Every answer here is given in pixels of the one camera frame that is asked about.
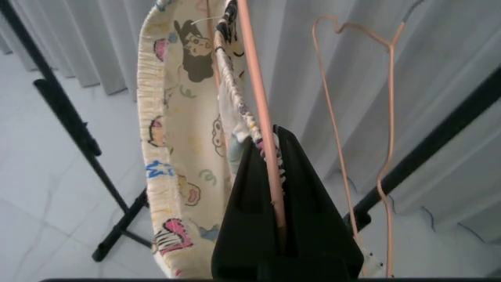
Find cream printed shorts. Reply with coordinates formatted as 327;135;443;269
135;0;287;280

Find black clothes rack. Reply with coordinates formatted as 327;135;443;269
0;0;501;262

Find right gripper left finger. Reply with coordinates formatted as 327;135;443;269
211;135;283;280

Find pink clothes hanger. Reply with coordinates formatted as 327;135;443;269
205;0;290;246
312;0;426;278

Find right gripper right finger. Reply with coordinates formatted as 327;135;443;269
272;124;366;280

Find white curtain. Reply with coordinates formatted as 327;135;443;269
0;0;501;244

